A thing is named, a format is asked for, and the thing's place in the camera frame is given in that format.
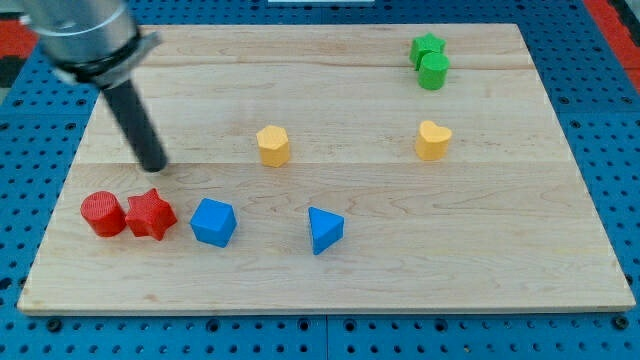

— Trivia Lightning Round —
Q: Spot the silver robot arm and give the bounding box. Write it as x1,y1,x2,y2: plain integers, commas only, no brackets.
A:
20,0,161,89

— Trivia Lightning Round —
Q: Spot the yellow hexagon block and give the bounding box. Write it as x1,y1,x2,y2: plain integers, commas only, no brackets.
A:
256,125,290,167

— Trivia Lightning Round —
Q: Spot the yellow heart block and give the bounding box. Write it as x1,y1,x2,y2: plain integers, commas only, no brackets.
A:
415,120,453,161

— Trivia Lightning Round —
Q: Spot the green star block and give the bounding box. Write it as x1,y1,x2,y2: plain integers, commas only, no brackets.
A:
409,33,446,70

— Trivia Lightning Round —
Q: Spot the red star block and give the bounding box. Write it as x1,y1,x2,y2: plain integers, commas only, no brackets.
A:
125,188,178,241

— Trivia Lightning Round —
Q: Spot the wooden board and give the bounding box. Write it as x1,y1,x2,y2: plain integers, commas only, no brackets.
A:
18,24,636,316

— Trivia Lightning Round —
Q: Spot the blue triangle block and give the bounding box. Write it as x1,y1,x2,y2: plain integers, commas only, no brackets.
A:
308,207,345,255

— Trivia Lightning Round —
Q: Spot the blue cube block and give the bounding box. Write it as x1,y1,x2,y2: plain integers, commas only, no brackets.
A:
189,198,237,248

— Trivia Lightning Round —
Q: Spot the green cylinder block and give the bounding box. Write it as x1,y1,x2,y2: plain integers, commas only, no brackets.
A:
418,53,450,90

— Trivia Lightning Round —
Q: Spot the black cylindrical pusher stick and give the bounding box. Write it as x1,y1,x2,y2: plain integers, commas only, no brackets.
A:
102,80,168,173

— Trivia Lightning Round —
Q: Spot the red cylinder block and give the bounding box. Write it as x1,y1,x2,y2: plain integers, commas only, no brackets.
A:
80,191,126,237

